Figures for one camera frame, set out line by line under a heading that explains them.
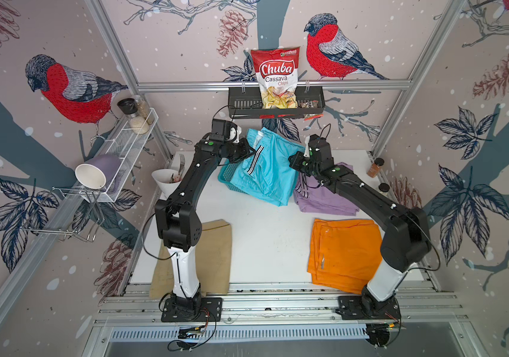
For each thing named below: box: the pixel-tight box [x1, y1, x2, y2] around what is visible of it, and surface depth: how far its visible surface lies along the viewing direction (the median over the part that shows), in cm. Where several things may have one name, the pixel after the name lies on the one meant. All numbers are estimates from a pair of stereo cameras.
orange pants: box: [307, 218, 384, 295], surface depth 85 cm
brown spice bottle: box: [366, 157, 385, 178], surface depth 109 cm
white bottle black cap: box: [378, 182, 390, 193], surface depth 97 cm
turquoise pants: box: [229, 127, 306, 207], surface depth 89 cm
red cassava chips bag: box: [250, 46, 300, 110], surface depth 83 cm
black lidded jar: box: [116, 98, 140, 118], surface depth 81 cm
